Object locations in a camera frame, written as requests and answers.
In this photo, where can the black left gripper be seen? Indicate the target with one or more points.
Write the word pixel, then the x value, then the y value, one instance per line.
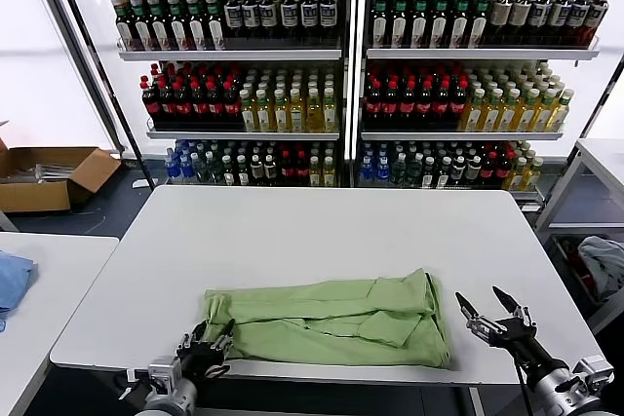
pixel 202 362

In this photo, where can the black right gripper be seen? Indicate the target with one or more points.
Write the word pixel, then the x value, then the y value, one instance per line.
pixel 526 345

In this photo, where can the light green polo shirt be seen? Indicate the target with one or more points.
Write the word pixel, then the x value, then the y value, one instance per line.
pixel 317 318

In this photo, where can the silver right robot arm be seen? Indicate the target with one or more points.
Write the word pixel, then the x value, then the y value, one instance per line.
pixel 556 389

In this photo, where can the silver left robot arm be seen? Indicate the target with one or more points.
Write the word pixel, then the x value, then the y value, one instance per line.
pixel 178 394

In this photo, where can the black storage crate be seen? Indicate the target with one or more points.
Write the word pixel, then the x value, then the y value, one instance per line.
pixel 565 253

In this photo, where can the grey crumpled cloth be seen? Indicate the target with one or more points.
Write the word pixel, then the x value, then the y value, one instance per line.
pixel 604 265

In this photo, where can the yellow drink bottle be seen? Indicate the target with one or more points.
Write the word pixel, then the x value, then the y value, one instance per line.
pixel 314 116
pixel 508 116
pixel 263 116
pixel 491 116
pixel 532 176
pixel 247 116
pixel 297 116
pixel 560 116
pixel 315 173
pixel 281 116
pixel 473 116
pixel 516 176
pixel 527 116
pixel 544 116
pixel 329 173
pixel 330 116

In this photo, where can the red cap cola bottle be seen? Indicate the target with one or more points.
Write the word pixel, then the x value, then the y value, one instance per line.
pixel 503 170
pixel 442 104
pixel 487 171
pixel 167 106
pixel 232 106
pixel 151 105
pixel 183 106
pixel 459 104
pixel 373 104
pixel 286 170
pixel 200 106
pixel 301 170
pixel 391 104
pixel 408 104
pixel 216 106
pixel 425 104

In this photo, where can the white cap dark bottle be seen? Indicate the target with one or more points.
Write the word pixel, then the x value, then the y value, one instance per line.
pixel 473 170
pixel 227 172
pixel 242 172
pixel 257 170
pixel 458 170
pixel 429 173
pixel 443 173
pixel 270 170

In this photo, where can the green tinted drink bottle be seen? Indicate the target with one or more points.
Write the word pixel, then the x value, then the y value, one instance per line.
pixel 200 170
pixel 399 171
pixel 213 170
pixel 414 170

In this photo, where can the small white floor scrap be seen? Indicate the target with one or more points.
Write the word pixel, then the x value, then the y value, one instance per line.
pixel 139 183

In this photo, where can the blue water bottle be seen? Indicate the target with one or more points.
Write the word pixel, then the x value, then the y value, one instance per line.
pixel 382 173
pixel 185 167
pixel 171 167
pixel 366 173

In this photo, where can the light blue cloth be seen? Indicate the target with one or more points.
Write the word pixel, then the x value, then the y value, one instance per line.
pixel 14 279

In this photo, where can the open brown cardboard box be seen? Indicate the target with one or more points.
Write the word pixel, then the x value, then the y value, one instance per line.
pixel 29 197

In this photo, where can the plastic wrapped metal parts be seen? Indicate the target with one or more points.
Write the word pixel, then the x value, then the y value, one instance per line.
pixel 49 171

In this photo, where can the grey metal shelf unit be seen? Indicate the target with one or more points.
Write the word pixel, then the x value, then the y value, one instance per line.
pixel 463 54
pixel 229 54

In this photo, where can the green cap dark tea bottle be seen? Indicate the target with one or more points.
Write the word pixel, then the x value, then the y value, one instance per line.
pixel 440 21
pixel 479 21
pixel 420 21
pixel 196 26
pixel 214 26
pixel 160 26
pixel 460 21
pixel 400 21
pixel 126 26
pixel 178 26
pixel 380 21
pixel 143 26

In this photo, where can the white label dark drink bottle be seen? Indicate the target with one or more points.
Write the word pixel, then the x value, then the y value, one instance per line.
pixel 559 16
pixel 250 14
pixel 289 14
pixel 328 14
pixel 309 14
pixel 597 14
pixel 268 14
pixel 540 16
pixel 233 14
pixel 578 16

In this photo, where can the beige label dark drink bottle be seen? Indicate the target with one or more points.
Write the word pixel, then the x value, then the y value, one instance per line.
pixel 519 14
pixel 499 14

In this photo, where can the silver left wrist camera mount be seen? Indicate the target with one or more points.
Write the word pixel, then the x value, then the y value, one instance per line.
pixel 161 373

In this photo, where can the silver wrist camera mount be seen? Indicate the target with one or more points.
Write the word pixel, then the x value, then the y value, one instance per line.
pixel 592 369
pixel 161 373

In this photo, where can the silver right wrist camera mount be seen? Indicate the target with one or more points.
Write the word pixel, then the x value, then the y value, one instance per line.
pixel 592 369

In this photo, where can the white table with grey frame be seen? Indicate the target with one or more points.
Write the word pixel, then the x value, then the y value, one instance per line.
pixel 604 158

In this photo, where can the dark slanted metal post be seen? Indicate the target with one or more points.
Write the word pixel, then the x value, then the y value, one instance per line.
pixel 108 85

